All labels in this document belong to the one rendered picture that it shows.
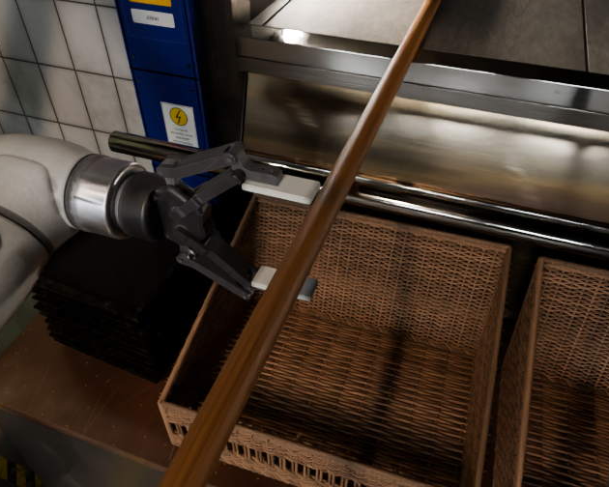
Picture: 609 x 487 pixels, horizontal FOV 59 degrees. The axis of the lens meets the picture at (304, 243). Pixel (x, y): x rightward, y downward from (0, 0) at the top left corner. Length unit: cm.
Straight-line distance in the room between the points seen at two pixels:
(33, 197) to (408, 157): 68
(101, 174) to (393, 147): 61
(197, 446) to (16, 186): 36
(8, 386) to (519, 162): 112
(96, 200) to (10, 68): 90
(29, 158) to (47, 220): 7
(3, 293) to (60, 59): 82
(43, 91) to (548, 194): 112
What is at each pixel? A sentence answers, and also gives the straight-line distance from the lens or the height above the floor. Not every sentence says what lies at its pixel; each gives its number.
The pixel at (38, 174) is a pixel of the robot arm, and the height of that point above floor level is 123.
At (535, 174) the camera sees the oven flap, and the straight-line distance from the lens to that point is 105.
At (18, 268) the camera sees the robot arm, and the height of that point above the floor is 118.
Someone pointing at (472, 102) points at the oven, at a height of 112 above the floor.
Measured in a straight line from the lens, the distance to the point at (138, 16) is 113.
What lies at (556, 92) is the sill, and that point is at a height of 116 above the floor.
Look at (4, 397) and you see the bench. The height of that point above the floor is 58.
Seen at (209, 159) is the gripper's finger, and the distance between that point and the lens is 52.
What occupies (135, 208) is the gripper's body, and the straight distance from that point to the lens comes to 59.
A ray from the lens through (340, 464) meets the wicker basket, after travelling 94.
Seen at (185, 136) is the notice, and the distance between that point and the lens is 120.
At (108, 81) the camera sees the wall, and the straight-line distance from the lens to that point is 129.
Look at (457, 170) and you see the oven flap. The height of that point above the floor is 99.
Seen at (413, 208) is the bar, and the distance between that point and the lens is 65.
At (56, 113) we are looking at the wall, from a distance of 145.
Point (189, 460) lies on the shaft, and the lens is 41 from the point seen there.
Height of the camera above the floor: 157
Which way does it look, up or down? 43 degrees down
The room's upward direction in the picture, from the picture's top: straight up
